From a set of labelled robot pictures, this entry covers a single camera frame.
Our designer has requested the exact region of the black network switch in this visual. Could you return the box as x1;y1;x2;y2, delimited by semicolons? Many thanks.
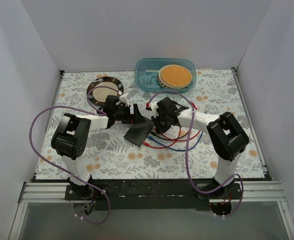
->
124;119;154;147

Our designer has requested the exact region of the black ethernet cable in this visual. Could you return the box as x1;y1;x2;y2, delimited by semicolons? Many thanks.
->
151;127;190;142

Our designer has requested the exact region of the blue ethernet cable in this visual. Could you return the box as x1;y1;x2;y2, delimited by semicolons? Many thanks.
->
148;131;204;152

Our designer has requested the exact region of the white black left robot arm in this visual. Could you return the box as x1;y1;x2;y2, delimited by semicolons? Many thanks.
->
51;95;147;200

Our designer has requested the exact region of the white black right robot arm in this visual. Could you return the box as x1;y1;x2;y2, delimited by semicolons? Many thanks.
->
146;97;249;199

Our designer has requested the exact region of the dark rimmed beige plate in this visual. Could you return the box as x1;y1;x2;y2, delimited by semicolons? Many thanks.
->
86;76;124;106

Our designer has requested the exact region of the striped bowl in container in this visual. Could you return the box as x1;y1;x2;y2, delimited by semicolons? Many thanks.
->
158;67;197;90

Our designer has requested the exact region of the orange woven round coaster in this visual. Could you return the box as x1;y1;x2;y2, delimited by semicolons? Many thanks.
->
161;64;192;86

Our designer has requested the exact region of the floral patterned table mat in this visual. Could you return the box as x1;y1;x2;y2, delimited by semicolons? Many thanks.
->
35;69;265;180

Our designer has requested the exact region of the teal transparent plastic container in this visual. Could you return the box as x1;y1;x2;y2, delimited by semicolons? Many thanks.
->
134;58;197;93

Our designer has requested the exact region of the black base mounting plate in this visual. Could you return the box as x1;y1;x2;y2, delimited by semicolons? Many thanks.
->
30;173;272;212

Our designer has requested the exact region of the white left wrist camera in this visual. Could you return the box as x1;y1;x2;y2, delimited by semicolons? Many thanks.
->
117;93;130;107

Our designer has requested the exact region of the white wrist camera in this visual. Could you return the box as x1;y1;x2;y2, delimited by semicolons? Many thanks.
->
117;93;130;107
146;101;159;118

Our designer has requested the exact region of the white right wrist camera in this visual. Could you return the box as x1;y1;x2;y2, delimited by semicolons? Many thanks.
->
146;101;159;118

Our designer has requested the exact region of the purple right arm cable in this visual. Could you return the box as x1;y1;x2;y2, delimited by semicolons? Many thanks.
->
146;90;243;219

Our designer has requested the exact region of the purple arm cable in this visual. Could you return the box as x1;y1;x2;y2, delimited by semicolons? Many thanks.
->
29;86;111;225
146;90;243;219

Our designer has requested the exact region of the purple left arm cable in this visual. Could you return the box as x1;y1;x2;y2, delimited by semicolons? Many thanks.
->
29;86;111;225

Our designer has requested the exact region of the aluminium frame rail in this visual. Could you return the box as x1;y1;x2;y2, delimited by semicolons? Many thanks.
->
19;181;287;203

